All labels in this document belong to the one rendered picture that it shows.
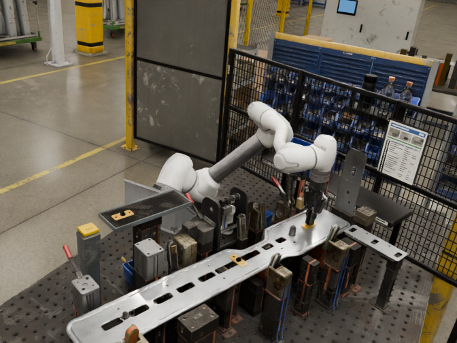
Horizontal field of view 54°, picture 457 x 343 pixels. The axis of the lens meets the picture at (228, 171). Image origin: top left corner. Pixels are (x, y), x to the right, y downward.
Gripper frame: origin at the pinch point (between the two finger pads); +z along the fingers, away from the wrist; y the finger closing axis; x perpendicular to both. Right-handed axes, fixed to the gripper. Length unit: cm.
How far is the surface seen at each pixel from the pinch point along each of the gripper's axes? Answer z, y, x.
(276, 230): 4.8, -6.4, -16.2
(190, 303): 5, 8, -78
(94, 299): 3, -12, -104
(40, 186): 105, -279, -27
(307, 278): 13.2, 18.7, -21.7
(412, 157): -25, 16, 55
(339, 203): 2.0, -1.8, 26.6
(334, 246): 1.1, 20.2, -8.1
